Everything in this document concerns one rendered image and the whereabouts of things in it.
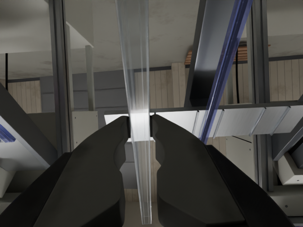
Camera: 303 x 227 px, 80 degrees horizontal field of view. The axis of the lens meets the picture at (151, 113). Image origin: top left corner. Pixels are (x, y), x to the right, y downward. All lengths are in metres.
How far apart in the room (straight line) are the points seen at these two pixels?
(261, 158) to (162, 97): 3.74
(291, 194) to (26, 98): 5.78
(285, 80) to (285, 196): 4.22
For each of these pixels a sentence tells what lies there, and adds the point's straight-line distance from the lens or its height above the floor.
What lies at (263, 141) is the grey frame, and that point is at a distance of 0.73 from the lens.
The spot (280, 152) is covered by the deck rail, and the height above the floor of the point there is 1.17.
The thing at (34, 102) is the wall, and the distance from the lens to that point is 5.77.
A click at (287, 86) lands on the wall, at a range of 4.90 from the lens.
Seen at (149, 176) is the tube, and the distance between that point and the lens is 0.18.
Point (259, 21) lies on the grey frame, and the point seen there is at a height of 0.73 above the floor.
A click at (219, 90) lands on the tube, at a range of 0.27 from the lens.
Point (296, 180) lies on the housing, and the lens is 0.77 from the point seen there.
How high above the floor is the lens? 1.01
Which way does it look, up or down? 1 degrees up
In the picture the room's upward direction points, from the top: 177 degrees clockwise
